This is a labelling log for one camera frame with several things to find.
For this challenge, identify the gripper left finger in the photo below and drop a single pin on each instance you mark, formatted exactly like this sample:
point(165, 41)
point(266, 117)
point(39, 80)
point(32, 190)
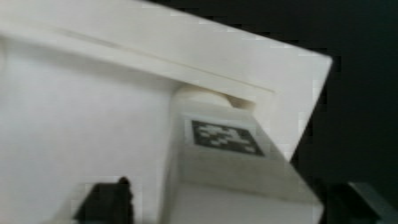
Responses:
point(106, 205)

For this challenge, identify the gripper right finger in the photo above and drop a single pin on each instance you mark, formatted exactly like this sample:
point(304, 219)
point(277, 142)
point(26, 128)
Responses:
point(355, 205)

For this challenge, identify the white furniture leg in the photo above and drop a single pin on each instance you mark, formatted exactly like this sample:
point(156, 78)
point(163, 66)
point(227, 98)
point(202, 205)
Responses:
point(231, 184)

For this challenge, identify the white square tabletop part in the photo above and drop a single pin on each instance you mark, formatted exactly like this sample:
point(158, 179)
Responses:
point(97, 56)

